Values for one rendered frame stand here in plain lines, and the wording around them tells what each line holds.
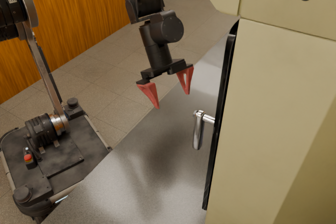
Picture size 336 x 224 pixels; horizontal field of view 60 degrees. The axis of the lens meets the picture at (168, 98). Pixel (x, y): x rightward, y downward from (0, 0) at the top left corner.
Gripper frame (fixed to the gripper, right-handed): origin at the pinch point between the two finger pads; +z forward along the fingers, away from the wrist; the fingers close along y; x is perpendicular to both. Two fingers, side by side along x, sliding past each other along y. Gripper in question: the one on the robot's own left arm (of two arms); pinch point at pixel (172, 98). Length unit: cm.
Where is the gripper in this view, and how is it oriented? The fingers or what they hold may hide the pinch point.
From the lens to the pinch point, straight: 76.0
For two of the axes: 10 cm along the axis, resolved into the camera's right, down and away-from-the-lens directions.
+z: 2.9, 9.2, 2.6
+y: 8.1, -3.8, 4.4
